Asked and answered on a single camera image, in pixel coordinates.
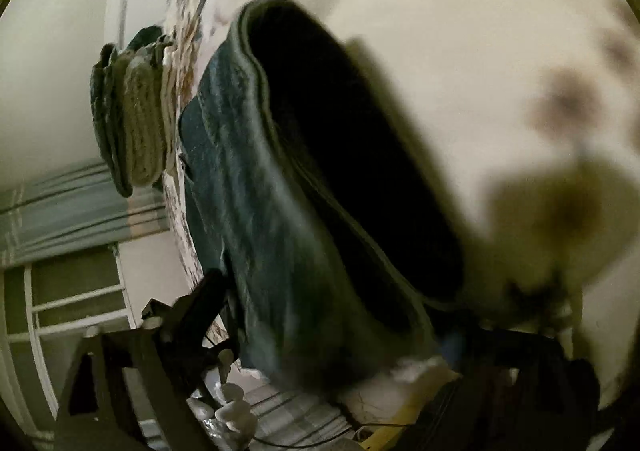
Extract dark blue denim jeans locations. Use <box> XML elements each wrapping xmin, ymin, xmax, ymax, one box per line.
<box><xmin>178</xmin><ymin>0</ymin><xmax>464</xmax><ymax>395</ymax></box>

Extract white framed window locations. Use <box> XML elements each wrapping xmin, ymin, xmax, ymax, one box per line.
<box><xmin>1</xmin><ymin>246</ymin><xmax>134</xmax><ymax>433</ymax></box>

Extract grey blue striped curtain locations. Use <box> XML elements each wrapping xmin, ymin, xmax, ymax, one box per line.
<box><xmin>1</xmin><ymin>160</ymin><xmax>168</xmax><ymax>269</ymax></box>

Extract stack of folded olive clothes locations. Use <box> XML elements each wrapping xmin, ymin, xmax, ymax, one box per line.
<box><xmin>90</xmin><ymin>26</ymin><xmax>174</xmax><ymax>198</ymax></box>

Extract white floral bed sheet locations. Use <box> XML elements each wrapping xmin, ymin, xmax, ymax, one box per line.
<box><xmin>165</xmin><ymin>0</ymin><xmax>639</xmax><ymax>374</ymax></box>

